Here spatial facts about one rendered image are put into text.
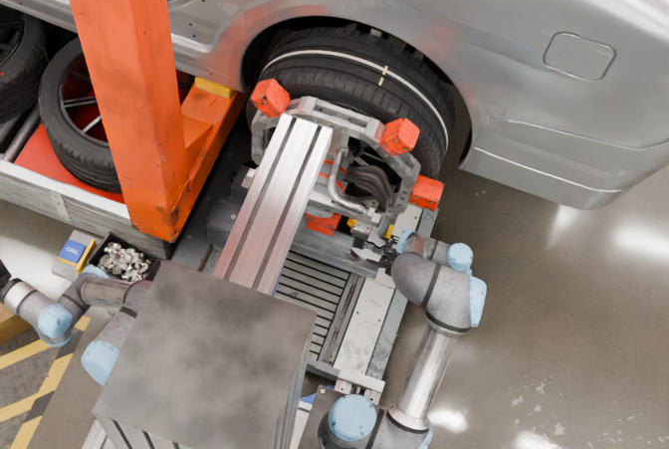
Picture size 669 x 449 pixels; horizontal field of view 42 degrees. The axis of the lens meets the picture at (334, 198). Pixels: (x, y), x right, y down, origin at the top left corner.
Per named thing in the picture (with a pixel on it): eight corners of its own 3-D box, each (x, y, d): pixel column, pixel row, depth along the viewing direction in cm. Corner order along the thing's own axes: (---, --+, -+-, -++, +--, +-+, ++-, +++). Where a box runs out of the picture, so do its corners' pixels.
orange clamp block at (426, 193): (414, 183, 281) (441, 193, 280) (407, 203, 277) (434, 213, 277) (418, 173, 275) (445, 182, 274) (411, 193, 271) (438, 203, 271)
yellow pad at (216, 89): (245, 70, 312) (245, 62, 308) (230, 100, 306) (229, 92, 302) (209, 58, 313) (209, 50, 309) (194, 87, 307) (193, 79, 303)
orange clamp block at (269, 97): (293, 96, 263) (273, 77, 258) (283, 115, 259) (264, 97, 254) (277, 100, 267) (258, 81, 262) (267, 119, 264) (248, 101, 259)
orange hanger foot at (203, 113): (251, 93, 327) (251, 35, 297) (194, 206, 303) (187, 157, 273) (210, 78, 329) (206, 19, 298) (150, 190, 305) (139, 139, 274)
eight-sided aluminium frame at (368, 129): (402, 219, 301) (431, 137, 253) (396, 235, 298) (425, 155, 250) (257, 166, 306) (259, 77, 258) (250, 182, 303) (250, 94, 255)
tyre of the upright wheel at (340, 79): (496, 133, 285) (369, -2, 251) (477, 192, 274) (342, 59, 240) (355, 164, 332) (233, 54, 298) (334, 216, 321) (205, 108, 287)
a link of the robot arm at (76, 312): (88, 321, 225) (81, 306, 216) (59, 355, 221) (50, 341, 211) (64, 305, 227) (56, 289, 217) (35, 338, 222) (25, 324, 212)
